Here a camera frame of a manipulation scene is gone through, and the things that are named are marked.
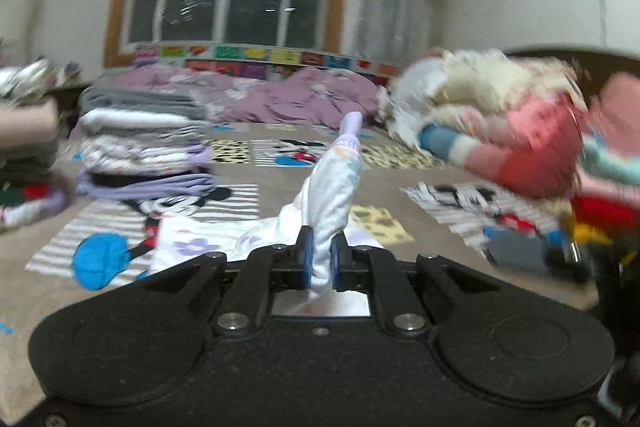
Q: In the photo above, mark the cartoon mouse printed blanket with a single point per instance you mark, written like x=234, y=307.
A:
x=250, y=207

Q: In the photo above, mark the dark wooden headboard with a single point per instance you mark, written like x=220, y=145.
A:
x=590, y=57

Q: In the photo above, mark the colourful alphabet foam panel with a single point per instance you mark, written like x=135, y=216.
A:
x=260, y=55

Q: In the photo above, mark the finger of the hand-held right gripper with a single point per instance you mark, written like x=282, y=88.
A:
x=520, y=252

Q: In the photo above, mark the purple floral quilt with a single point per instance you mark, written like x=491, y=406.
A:
x=280, y=97

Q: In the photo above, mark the red yellow clothes pile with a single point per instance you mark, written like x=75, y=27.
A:
x=612, y=167

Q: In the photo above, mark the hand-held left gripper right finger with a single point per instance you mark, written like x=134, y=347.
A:
x=336, y=264

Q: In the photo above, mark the tall stack of folded clothes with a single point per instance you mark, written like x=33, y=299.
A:
x=25, y=147

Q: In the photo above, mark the grey purple folded clothes stack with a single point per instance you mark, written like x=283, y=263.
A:
x=145, y=147

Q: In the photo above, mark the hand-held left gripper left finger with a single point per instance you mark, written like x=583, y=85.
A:
x=305, y=262

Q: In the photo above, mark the white floral pajama garment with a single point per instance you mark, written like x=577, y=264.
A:
x=332, y=187

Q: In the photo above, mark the white crumpled cloth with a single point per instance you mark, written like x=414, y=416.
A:
x=410, y=97

